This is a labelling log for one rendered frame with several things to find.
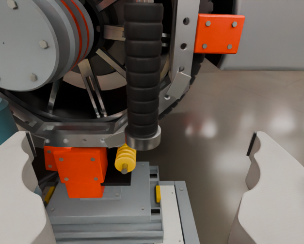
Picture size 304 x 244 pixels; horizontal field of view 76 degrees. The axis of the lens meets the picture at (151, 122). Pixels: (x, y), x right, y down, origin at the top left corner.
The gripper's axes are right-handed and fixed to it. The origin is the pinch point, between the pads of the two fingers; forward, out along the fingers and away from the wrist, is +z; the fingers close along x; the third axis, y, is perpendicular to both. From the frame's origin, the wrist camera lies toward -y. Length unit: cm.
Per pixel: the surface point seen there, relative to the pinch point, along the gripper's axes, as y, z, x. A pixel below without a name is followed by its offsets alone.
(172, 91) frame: 9.3, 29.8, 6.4
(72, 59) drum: 0.7, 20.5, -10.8
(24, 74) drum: 1.6, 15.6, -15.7
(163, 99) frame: 11.2, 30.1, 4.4
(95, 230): 68, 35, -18
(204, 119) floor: 82, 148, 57
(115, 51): 5, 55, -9
